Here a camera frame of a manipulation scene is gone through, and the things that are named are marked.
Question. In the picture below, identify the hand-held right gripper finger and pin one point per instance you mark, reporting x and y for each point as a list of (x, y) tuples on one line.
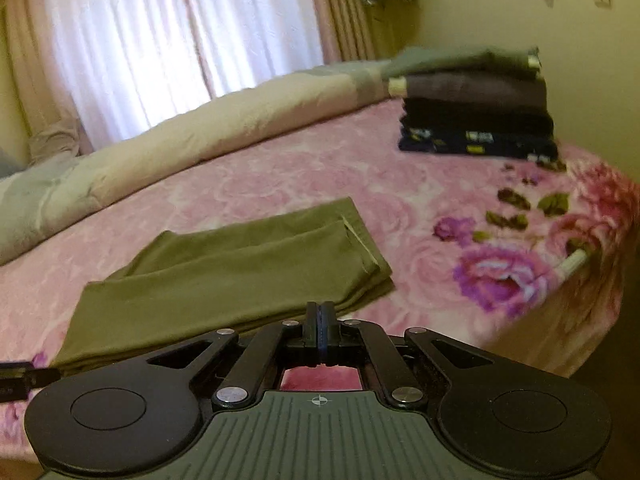
[(314, 330), (325, 330)]

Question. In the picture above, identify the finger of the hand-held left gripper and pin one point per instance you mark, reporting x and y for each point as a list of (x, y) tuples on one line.
[(30, 376)]

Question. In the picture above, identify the olive green pants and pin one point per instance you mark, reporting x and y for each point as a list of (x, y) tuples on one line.
[(225, 270)]

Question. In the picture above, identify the pink floral blanket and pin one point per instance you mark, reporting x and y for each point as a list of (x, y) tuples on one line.
[(280, 175)]

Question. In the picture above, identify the grey pillow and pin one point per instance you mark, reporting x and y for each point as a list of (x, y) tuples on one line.
[(9, 165)]

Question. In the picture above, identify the grey and cream rolled duvet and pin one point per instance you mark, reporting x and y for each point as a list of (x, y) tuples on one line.
[(175, 150)]

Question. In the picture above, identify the pale pink pillow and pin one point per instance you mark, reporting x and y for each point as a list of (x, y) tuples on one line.
[(55, 142)]

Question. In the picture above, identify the navy printed folded garment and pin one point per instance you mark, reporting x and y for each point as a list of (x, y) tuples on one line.
[(500, 146)]

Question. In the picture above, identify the small white rolled label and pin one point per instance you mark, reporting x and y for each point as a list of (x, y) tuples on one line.
[(574, 262)]

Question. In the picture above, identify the black folded garment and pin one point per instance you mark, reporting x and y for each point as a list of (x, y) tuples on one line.
[(480, 117)]

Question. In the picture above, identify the brown folded garment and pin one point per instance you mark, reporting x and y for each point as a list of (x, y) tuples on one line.
[(475, 91)]

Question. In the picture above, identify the pink drape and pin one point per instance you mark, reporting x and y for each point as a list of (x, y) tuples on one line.
[(345, 10), (35, 60)]

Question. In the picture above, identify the white sheer curtain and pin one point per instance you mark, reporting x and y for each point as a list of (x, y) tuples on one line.
[(150, 35)]

